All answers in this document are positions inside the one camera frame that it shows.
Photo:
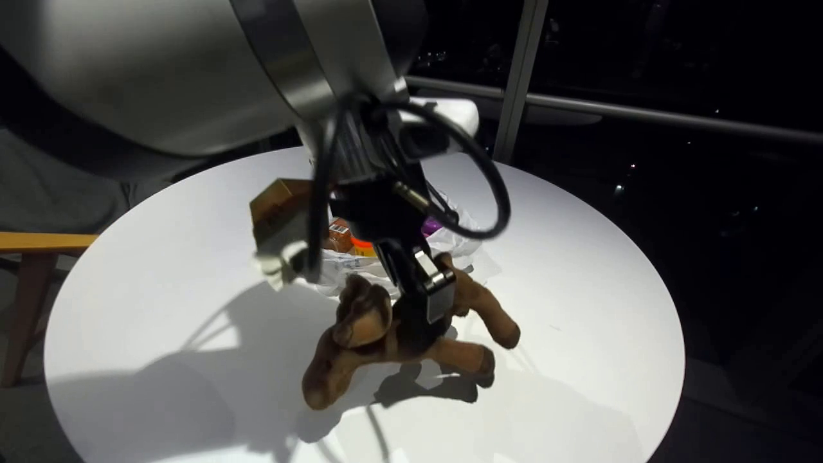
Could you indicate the white crumpled plastic bag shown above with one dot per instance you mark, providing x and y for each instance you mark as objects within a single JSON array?
[{"x": 364, "y": 262}]

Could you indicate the brown plush moose toy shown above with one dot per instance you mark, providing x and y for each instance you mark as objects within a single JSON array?
[{"x": 360, "y": 322}]

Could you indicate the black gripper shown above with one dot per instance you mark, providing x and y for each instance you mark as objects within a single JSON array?
[{"x": 375, "y": 184}]

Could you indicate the wooden armchair grey cushion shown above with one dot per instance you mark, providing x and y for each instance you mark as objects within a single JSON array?
[{"x": 33, "y": 244}]

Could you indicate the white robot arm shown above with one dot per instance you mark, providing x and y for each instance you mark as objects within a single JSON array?
[{"x": 170, "y": 68}]

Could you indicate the wood-coloured wrist camera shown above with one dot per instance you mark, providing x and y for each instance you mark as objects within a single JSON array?
[{"x": 279, "y": 207}]

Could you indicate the grey window rail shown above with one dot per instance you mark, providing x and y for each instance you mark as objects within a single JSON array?
[{"x": 651, "y": 116}]

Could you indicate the grey window frame post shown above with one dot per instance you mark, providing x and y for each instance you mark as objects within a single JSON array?
[{"x": 518, "y": 77}]

